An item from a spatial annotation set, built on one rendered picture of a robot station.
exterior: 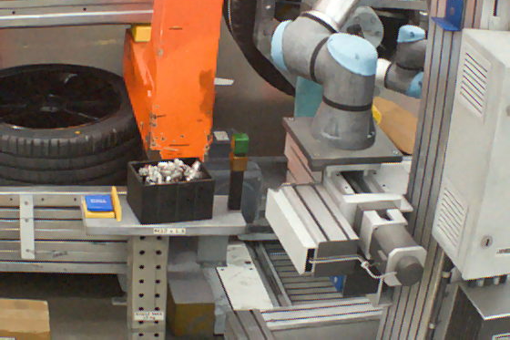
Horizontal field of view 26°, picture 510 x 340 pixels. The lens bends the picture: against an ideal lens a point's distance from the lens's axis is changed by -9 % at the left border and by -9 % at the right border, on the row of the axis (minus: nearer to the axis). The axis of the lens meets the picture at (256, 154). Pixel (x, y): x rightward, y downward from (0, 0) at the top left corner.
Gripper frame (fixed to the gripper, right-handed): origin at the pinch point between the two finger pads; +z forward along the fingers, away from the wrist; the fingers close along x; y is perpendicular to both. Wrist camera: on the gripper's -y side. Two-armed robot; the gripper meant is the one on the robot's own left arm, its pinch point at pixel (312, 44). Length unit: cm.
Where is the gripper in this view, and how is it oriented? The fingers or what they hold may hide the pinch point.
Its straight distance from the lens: 321.1
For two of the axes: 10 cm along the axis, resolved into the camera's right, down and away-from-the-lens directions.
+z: -8.5, -2.9, 4.4
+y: -0.9, 9.0, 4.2
